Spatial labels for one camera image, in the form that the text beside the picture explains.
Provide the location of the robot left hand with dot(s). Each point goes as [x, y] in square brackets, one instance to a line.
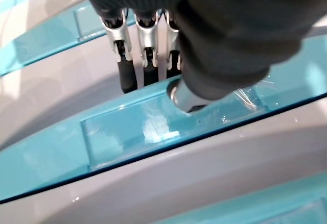
[217, 30]

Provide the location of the small teal white drawer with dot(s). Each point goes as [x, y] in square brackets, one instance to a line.
[204, 162]

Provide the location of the large teal white drawer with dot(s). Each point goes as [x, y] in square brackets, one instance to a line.
[51, 37]

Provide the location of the teal white cart drawer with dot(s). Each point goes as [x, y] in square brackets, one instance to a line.
[115, 137]

